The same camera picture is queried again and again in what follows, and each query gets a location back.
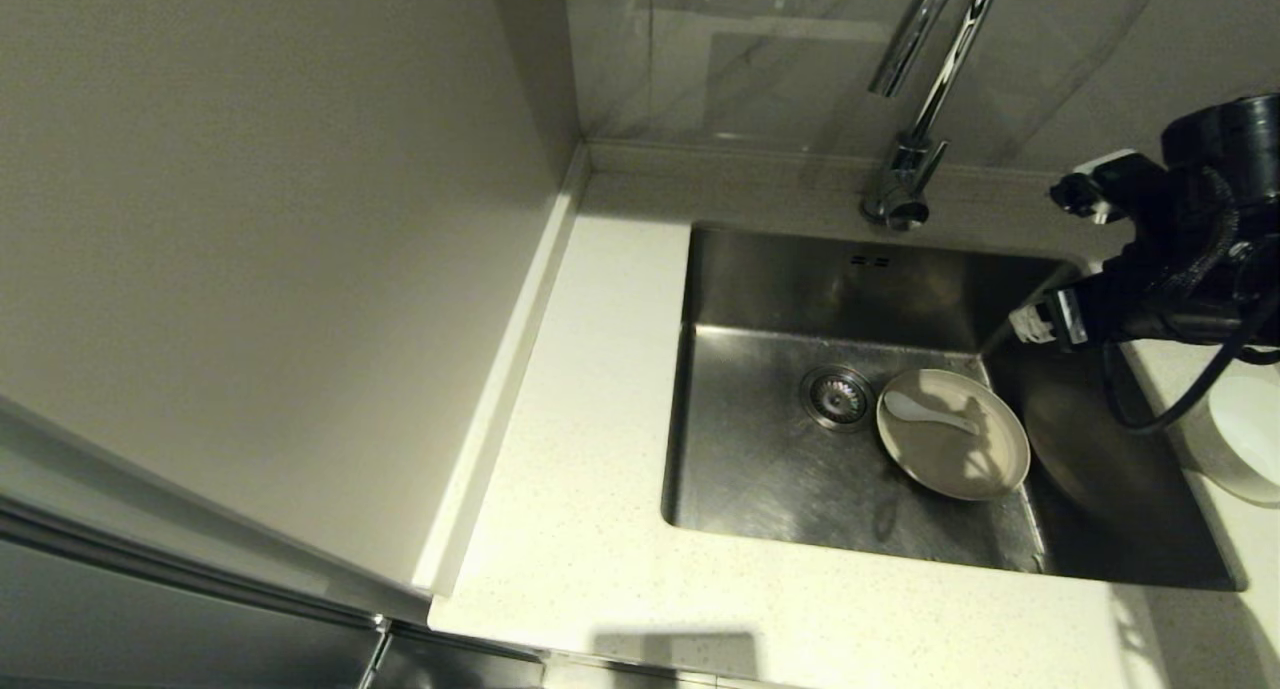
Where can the round metal drain strainer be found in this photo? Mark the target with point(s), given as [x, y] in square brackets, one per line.
[838, 397]

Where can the grey glossy cabinet front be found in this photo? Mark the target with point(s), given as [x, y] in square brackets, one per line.
[150, 619]

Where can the white ceramic soup spoon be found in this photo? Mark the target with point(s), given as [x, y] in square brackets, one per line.
[910, 407]

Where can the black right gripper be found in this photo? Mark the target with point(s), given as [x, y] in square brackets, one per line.
[1130, 289]

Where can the cream round plate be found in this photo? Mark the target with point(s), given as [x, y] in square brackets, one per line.
[960, 459]

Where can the chrome gooseneck faucet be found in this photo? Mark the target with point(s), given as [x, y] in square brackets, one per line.
[895, 194]

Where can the stainless steel sink basin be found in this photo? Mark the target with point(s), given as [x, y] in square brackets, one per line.
[780, 489]

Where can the beige tall cabinet side panel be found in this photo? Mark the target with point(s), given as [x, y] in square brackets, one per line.
[250, 269]

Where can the white ceramic bowl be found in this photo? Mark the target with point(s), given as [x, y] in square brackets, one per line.
[1240, 439]

